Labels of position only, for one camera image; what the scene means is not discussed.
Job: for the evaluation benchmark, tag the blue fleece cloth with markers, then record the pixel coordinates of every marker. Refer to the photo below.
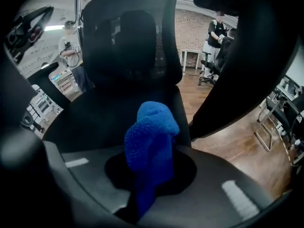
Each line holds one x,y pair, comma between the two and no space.
152,136

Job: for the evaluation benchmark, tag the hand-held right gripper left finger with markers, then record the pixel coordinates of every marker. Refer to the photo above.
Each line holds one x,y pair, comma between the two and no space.
83,179

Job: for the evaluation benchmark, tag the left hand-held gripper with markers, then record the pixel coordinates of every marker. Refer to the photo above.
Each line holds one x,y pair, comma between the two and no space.
16,37

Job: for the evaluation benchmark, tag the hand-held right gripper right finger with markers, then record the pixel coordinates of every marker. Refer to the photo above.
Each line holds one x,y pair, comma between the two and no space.
213,191

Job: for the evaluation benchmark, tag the black chair armrest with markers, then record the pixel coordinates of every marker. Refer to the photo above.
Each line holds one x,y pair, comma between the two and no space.
50,79
261,44

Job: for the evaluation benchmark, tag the black cantilever chair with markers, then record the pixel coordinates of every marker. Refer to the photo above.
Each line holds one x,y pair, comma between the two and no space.
280,113

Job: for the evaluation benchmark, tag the black office chair seat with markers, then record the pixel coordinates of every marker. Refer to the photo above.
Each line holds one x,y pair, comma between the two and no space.
95,117

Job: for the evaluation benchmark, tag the small white table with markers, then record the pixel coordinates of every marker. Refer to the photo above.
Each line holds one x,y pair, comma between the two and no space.
190,51

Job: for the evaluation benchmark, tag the black office chair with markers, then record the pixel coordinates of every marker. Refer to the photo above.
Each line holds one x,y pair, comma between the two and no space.
221,56
102,44

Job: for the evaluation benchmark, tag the black coat rack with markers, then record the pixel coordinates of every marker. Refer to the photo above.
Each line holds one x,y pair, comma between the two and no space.
78,8

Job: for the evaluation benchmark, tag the long ceiling light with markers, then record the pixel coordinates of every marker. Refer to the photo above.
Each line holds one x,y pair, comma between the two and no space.
54,28

